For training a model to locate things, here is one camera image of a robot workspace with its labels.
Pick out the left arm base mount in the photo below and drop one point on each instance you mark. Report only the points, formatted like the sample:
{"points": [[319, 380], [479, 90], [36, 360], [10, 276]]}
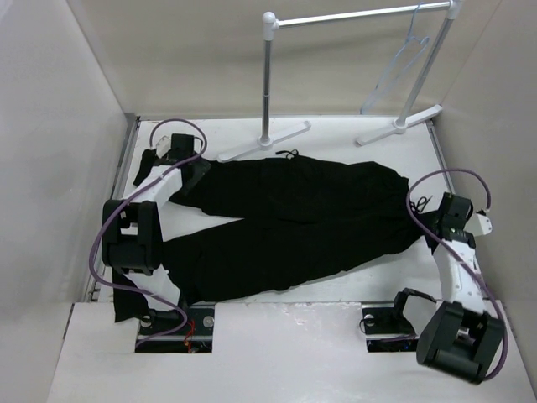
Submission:
{"points": [[158, 331]]}

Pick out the white clothes rack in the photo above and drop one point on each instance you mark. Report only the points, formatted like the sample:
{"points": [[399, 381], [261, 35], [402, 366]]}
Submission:
{"points": [[327, 64]]}

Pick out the black trousers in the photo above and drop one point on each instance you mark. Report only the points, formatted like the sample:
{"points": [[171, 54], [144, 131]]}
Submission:
{"points": [[289, 220]]}

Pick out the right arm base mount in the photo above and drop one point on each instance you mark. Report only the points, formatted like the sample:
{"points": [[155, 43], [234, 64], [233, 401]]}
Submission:
{"points": [[386, 328]]}

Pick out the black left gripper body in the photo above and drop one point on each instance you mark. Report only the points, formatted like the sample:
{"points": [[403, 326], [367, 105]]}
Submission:
{"points": [[199, 169]]}

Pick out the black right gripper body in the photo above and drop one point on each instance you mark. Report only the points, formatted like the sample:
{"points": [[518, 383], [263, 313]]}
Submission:
{"points": [[431, 217]]}

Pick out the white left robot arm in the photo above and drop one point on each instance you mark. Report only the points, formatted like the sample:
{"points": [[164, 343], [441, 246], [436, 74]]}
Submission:
{"points": [[133, 245]]}

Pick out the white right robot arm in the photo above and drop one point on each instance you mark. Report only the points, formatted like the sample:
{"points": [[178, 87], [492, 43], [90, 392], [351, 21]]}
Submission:
{"points": [[462, 337]]}

